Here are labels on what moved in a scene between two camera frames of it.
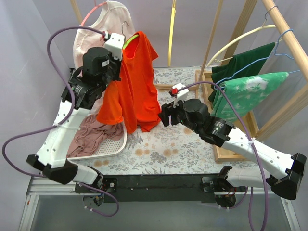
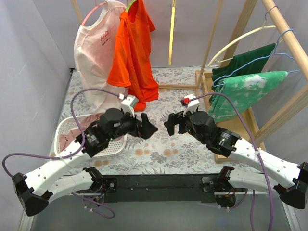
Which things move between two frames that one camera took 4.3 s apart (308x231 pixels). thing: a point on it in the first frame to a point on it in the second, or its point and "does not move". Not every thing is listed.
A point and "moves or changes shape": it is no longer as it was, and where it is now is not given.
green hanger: x=126 y=43 to x=129 y=5
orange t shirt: x=132 y=101 moves or changes shape
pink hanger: x=92 y=10 does not move
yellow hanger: x=172 y=32 does not move
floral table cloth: x=169 y=150 does not move
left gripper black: x=115 y=71 to x=139 y=126
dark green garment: x=250 y=62 does not move
